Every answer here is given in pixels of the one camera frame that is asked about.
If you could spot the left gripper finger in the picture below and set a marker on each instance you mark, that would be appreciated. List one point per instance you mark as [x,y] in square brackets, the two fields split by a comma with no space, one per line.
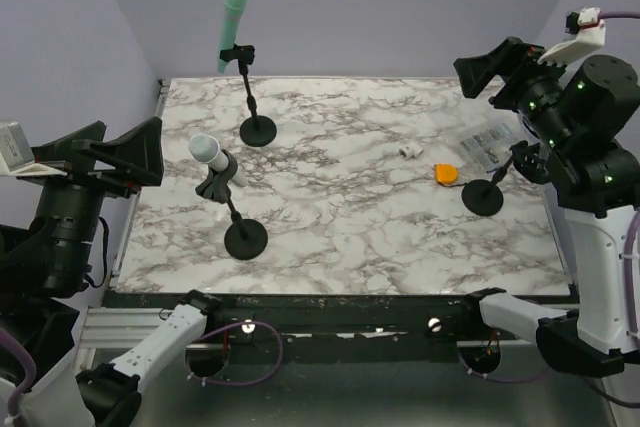
[135,157]
[62,147]

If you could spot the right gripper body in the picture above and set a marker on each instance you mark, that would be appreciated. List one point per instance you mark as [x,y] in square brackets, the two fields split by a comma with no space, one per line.
[531,83]

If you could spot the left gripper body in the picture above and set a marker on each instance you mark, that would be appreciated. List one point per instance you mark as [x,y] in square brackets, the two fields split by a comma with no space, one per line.
[87,185]

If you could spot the white microphone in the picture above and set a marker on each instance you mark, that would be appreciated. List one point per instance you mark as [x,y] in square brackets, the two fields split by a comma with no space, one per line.
[206,149]

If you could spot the black microphone stand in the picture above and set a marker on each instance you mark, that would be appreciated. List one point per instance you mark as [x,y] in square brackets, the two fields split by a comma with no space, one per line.
[484,197]
[245,239]
[257,130]

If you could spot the mint green microphone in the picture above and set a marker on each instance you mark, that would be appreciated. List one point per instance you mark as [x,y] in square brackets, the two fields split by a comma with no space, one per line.
[233,11]

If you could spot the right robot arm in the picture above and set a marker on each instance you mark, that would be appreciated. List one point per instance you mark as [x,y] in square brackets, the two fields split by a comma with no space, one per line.
[597,185]

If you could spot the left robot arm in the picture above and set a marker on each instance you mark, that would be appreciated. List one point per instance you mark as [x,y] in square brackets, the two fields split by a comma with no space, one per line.
[47,263]

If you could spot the clear plastic parts box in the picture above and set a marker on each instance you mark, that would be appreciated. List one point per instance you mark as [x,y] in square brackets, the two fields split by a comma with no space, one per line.
[487,146]

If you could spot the small white plastic fitting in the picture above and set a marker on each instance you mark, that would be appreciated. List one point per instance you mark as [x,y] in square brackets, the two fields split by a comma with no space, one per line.
[410,151]

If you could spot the orange tape measure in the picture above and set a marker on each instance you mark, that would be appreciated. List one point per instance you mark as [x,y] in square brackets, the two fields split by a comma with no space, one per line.
[445,174]

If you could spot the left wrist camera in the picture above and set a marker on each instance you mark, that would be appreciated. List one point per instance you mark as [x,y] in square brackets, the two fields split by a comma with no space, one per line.
[17,158]

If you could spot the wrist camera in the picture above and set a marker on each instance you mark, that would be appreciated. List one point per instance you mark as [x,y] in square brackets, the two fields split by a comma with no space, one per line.
[17,158]
[587,33]

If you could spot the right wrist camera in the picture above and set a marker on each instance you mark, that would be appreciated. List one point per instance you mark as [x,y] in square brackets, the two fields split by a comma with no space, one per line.
[587,33]

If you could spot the aluminium extrusion frame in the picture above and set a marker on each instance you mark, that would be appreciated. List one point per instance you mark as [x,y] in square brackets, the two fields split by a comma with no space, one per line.
[119,328]

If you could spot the black front mounting rail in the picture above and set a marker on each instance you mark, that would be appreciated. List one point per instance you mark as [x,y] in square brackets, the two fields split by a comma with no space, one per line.
[315,329]

